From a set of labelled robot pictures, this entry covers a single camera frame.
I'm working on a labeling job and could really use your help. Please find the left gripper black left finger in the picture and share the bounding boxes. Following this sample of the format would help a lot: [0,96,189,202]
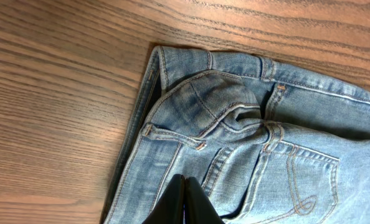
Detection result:
[143,174,185,224]

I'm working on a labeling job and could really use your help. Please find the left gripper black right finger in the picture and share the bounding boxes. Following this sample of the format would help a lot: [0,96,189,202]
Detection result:
[184,177,224,224]

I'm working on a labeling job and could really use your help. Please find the light blue denim jeans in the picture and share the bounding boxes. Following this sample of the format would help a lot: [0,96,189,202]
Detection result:
[104,46,370,223]

